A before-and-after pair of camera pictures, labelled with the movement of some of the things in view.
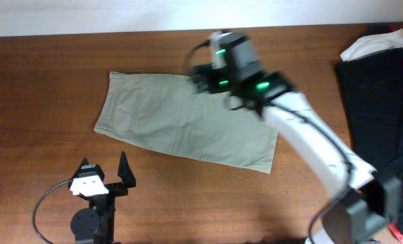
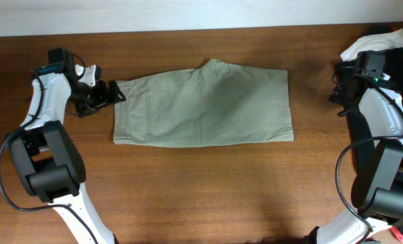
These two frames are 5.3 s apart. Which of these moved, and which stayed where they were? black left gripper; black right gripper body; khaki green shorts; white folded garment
Moved: black right gripper body; khaki green shorts; black left gripper
Stayed: white folded garment
